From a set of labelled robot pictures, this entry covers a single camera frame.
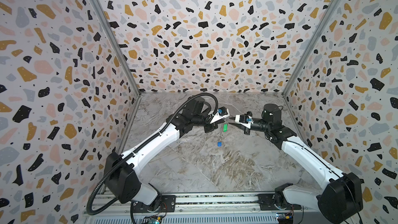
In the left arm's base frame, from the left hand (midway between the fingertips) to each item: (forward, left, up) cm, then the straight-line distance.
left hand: (225, 116), depth 72 cm
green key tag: (-2, -1, -7) cm, 7 cm away
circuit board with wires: (-36, +32, -28) cm, 56 cm away
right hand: (0, -3, 0) cm, 3 cm away
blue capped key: (-4, +2, -21) cm, 21 cm away
